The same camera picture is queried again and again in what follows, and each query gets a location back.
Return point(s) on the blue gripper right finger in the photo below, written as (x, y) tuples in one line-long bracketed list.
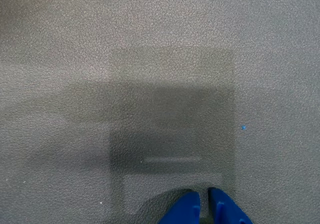
[(225, 211)]

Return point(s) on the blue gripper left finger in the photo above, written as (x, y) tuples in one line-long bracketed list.
[(186, 210)]

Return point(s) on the grey mat with lettering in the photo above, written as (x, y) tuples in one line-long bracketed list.
[(100, 58)]

